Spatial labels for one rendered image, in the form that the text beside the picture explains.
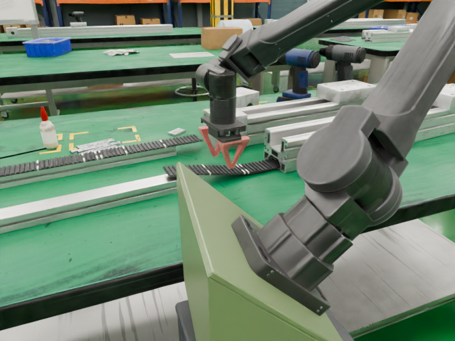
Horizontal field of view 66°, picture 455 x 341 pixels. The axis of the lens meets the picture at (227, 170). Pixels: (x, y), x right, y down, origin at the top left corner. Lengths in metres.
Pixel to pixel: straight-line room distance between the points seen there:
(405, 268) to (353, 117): 1.22
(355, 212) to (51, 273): 0.46
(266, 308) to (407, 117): 0.24
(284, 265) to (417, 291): 1.14
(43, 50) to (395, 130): 2.65
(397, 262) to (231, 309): 1.31
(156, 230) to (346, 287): 0.90
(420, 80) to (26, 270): 0.60
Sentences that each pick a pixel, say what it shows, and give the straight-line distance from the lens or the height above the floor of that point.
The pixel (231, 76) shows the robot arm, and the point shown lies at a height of 1.02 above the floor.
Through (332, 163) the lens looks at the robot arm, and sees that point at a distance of 0.36.
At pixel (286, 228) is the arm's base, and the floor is 0.95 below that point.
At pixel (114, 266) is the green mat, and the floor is 0.78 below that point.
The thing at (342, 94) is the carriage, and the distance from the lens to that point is 1.15.
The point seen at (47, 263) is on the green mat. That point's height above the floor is 0.78.
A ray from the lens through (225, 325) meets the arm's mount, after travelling 0.32.
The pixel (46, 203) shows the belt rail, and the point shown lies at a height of 0.81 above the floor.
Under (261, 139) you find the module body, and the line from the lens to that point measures 1.02.
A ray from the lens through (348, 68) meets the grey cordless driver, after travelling 1.45.
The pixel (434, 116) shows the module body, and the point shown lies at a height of 0.85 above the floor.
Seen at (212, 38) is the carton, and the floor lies 0.86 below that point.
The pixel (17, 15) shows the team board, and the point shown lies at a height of 1.02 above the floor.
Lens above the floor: 1.17
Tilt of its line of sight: 27 degrees down
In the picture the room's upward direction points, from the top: straight up
